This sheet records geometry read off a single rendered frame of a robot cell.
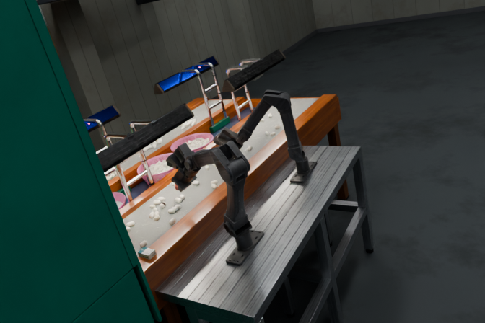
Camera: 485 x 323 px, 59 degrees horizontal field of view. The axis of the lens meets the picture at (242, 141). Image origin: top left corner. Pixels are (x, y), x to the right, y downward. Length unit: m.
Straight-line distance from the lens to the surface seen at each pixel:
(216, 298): 1.54
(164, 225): 1.89
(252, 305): 1.48
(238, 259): 1.65
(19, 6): 1.27
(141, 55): 5.06
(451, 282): 2.48
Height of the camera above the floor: 1.67
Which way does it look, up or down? 22 degrees down
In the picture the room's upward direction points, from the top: 14 degrees counter-clockwise
